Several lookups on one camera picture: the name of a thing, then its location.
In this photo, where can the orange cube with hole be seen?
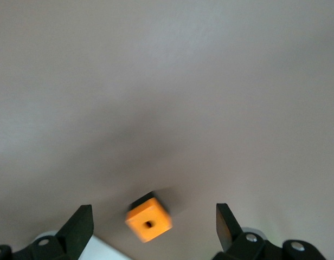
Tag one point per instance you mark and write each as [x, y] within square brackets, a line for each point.
[142, 214]

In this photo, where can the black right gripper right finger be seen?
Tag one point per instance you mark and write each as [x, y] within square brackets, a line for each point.
[230, 233]

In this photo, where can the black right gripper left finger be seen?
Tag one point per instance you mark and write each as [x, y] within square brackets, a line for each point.
[72, 235]

